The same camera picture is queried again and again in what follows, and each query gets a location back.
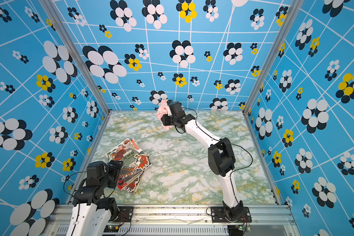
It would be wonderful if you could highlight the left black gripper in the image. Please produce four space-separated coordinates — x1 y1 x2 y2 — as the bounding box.
100 159 123 189

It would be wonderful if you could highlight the pink cloth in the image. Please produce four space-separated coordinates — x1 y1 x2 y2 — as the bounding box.
156 100 169 123

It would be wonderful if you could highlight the red brown illustrated book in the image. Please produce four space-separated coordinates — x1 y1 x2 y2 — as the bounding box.
105 138 151 168

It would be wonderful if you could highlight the red manga book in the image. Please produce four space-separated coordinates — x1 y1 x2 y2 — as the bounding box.
122 174 144 194

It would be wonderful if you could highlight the green red dinosaur book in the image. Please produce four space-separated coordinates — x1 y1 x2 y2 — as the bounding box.
117 164 146 190

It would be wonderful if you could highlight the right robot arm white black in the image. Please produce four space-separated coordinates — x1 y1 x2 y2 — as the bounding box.
157 100 243 222

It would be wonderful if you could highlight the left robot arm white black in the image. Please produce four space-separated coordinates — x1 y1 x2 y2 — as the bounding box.
66 160 124 236

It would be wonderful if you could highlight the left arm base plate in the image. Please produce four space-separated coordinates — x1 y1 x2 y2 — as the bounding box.
111 206 135 223

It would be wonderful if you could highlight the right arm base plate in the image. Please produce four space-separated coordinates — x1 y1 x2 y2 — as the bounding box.
209 206 252 224

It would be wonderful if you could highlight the left aluminium corner post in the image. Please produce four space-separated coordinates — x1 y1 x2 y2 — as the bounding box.
39 0 110 116

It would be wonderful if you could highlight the aluminium corner post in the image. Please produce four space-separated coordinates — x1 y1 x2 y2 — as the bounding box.
39 0 110 116
243 0 304 115

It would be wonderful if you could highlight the aluminium front rail frame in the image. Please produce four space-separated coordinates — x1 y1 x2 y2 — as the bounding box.
44 204 300 236

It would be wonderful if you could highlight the right aluminium corner post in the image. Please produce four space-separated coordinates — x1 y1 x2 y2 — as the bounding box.
243 0 304 115

